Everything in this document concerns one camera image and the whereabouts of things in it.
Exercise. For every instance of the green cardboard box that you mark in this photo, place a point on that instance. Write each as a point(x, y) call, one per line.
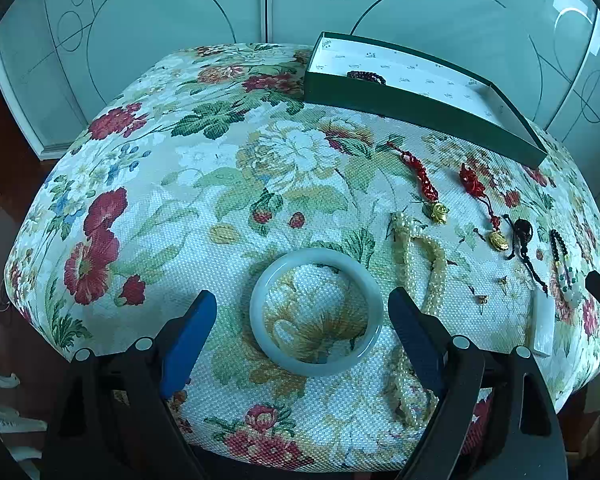
point(360, 95)

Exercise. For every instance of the white plastic chair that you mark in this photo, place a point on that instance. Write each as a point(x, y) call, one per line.
point(0, 420)

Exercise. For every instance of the white jade plaque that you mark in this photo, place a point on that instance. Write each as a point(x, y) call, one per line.
point(541, 330)

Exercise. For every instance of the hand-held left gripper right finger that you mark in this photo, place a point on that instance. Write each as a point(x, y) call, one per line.
point(415, 340)

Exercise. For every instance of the red flower-knot charm gold pendant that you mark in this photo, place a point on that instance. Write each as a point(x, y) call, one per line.
point(469, 177)

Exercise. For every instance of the brown wooden cabinet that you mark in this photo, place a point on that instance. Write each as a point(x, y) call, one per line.
point(5, 150)

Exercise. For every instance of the floral woven table cloth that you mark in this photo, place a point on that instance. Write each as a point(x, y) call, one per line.
point(180, 200)

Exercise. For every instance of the red braided charm gold pendant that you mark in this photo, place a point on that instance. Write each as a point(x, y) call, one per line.
point(422, 180)

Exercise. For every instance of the pale jade bangle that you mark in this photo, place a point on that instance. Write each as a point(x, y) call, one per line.
point(256, 310)

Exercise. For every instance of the small gold earring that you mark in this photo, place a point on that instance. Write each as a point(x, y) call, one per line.
point(503, 280)
point(481, 299)

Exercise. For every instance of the frosted glass wardrobe doors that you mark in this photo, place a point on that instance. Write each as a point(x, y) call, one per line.
point(180, 10)

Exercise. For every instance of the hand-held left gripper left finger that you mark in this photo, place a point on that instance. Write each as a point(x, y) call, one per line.
point(190, 345)

